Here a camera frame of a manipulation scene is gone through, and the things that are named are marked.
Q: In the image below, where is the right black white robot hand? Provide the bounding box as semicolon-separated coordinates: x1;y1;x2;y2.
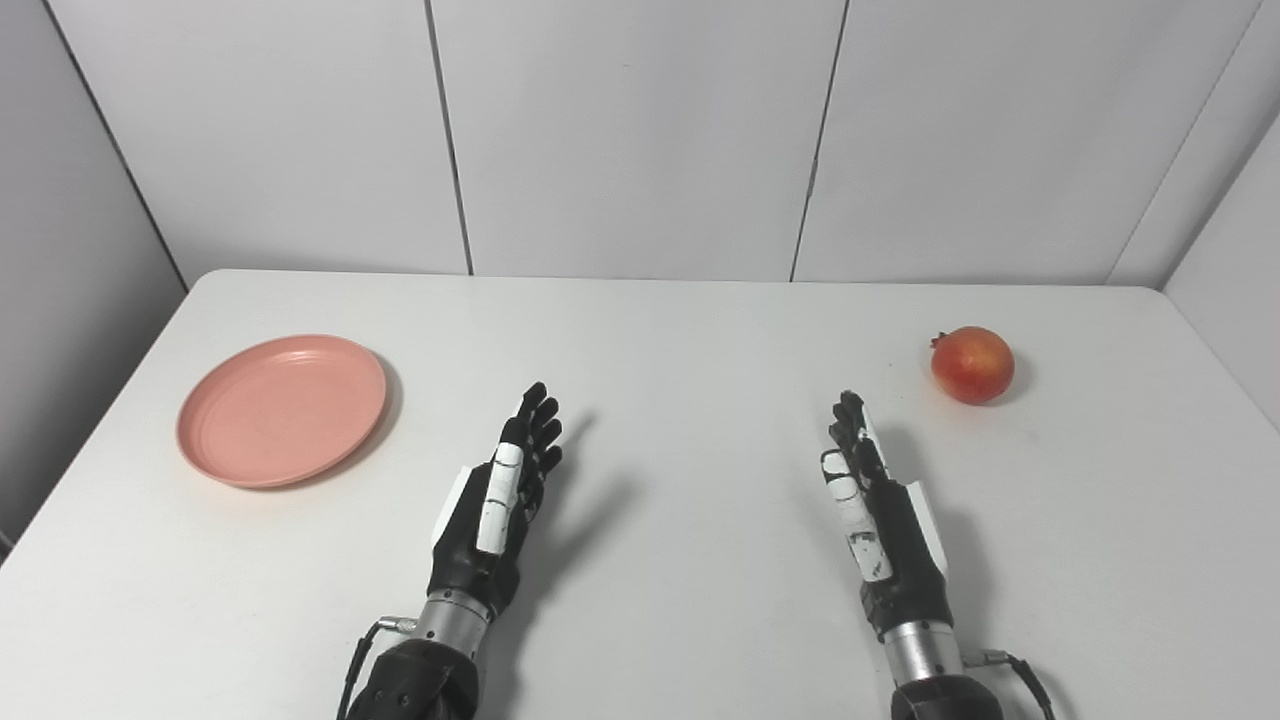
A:
820;390;954;641

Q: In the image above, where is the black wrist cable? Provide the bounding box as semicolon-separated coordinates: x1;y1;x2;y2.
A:
336;616;418;720
962;649;1057;720

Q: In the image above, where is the pink round plate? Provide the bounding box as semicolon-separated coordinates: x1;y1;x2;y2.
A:
176;334;388;490

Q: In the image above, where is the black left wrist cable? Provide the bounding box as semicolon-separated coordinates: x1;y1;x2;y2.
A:
336;616;418;720

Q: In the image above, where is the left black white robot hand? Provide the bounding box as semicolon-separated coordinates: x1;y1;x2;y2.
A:
427;381;564;618

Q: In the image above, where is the red pomegranate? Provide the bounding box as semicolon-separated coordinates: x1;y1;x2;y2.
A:
929;326;1016;406

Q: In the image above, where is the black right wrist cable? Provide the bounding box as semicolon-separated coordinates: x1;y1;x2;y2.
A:
962;649;1057;720

